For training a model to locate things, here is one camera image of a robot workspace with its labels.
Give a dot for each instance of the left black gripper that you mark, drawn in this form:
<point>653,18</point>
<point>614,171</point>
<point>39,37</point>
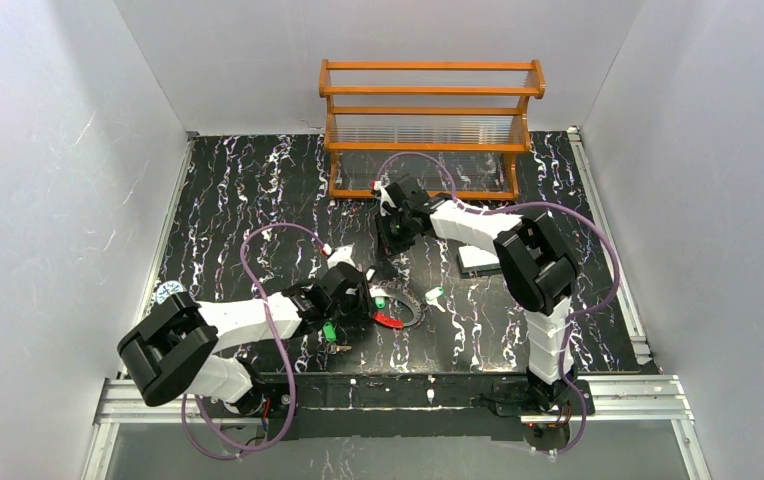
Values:
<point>361,302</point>

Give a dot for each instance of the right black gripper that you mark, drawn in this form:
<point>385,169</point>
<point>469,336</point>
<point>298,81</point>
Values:
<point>390,225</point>

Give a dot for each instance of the metal keyring with red handle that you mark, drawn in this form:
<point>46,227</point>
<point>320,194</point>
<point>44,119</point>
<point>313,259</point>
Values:
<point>396,307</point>

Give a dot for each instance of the green tag key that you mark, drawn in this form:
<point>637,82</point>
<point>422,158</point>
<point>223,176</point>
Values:
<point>332,346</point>
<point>433,298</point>

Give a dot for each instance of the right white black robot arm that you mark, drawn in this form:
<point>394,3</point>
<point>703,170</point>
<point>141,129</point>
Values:
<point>538,269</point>

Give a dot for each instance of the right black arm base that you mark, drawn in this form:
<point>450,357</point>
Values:
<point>552,406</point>

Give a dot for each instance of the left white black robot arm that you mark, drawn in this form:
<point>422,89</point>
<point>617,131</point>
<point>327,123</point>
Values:
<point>176,349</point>

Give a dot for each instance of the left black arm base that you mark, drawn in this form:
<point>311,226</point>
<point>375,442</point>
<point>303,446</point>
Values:
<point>258,397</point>

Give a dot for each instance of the white black flat box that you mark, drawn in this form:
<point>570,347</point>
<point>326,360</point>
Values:
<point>474,262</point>

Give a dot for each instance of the orange wooden shelf rack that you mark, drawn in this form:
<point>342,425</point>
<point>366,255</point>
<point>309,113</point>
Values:
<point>429,107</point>

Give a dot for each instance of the small blue white jar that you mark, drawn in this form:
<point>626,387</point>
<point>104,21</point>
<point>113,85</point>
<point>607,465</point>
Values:
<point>166,289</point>

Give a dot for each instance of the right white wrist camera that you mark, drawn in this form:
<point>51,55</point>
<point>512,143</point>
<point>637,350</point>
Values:
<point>387,196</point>

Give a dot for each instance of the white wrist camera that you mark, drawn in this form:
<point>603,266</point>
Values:
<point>342,254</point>
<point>387,196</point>

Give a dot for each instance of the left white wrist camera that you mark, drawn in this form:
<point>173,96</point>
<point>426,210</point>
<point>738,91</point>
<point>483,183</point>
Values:
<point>342,254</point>

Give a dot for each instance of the aluminium front rail frame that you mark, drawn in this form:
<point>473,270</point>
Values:
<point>414,426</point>

